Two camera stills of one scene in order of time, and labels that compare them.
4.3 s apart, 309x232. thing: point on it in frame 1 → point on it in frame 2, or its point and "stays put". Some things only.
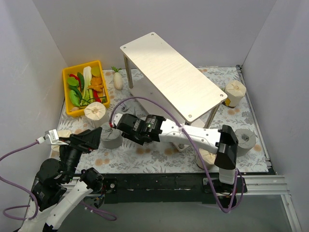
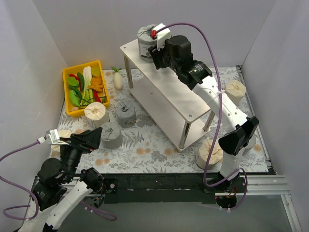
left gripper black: (80, 142) stays put
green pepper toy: (82, 79) stays put
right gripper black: (134, 124) → (156, 56)
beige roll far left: (55, 151) stays put
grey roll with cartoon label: (111, 138) stays put
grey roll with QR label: (131, 106) → (145, 41)
